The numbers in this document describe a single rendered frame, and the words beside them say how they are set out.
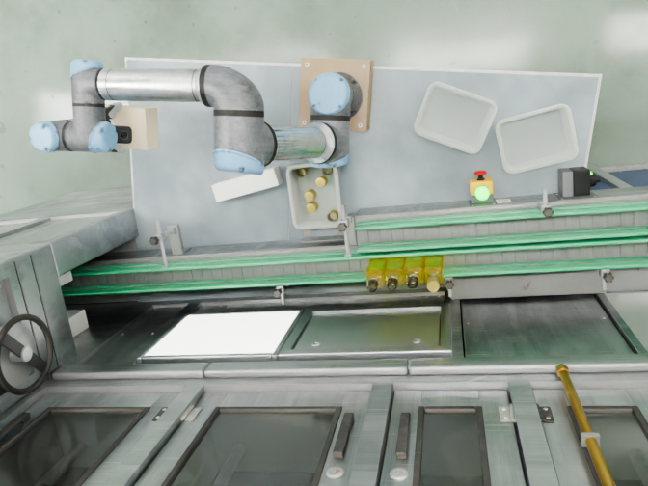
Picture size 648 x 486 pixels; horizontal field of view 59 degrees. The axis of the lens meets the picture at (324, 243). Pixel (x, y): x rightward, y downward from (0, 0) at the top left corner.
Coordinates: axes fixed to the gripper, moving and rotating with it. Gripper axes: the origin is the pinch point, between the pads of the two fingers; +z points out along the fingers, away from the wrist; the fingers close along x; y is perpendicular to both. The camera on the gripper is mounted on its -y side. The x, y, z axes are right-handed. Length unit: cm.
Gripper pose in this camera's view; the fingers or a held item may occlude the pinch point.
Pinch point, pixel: (124, 127)
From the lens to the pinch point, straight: 186.0
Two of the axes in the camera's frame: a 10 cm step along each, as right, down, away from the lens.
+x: -0.4, 9.6, 2.8
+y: -9.8, -0.9, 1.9
